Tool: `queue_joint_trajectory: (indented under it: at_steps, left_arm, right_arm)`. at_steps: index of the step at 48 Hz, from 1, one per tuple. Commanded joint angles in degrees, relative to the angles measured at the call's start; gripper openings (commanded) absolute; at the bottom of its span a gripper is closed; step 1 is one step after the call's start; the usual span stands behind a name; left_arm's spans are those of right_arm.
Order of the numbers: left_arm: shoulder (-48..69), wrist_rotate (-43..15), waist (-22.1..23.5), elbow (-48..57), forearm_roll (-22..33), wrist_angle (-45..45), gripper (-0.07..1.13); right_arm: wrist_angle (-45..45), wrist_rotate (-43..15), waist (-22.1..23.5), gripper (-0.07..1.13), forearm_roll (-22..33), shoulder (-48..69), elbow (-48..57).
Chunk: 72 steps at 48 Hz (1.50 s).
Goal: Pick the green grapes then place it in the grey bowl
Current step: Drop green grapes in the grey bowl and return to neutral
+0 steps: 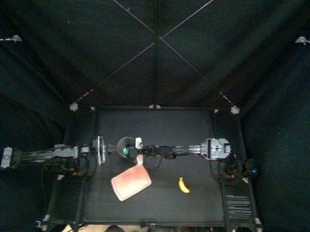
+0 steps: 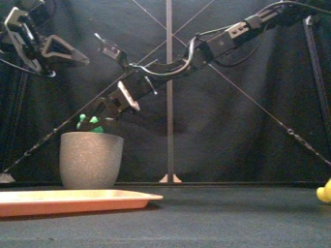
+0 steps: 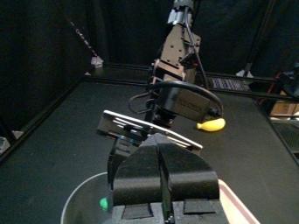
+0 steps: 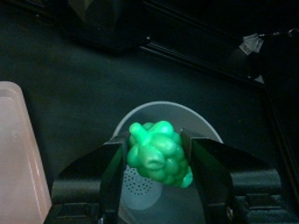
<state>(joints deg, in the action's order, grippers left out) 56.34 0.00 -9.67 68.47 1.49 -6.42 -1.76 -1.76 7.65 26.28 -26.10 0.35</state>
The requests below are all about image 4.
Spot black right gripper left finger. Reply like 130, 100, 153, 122
51, 131, 131, 224

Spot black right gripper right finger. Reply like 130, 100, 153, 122
179, 128, 283, 224

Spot green toy grapes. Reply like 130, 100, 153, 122
126, 120, 194, 189

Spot grey bowl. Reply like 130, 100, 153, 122
111, 101, 225, 224

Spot translucent pink plastic container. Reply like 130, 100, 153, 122
0, 80, 52, 224

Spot white paper tag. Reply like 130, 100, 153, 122
238, 32, 266, 56

